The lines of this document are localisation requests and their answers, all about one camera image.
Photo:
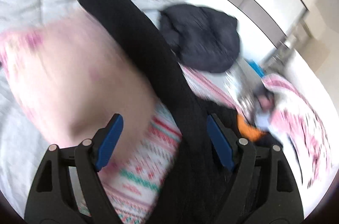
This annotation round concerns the pink floral pillow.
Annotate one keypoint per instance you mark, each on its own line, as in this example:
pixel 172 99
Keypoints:
pixel 70 77

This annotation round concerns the pink velvet blanket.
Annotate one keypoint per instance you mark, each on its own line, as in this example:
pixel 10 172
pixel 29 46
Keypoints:
pixel 294 117

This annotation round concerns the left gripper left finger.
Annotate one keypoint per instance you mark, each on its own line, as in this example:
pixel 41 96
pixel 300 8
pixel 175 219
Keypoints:
pixel 67 188

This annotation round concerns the black quilted fleece coat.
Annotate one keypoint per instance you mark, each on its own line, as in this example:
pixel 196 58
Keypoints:
pixel 197 181

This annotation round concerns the dark navy puffer jacket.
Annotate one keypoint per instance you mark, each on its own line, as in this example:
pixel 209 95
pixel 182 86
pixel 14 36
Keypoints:
pixel 202 38

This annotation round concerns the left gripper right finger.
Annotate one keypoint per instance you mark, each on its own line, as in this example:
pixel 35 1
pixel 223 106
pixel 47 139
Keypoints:
pixel 261 187

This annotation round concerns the patterned striped bed sheet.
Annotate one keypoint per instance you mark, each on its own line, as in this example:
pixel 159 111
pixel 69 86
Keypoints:
pixel 133 187

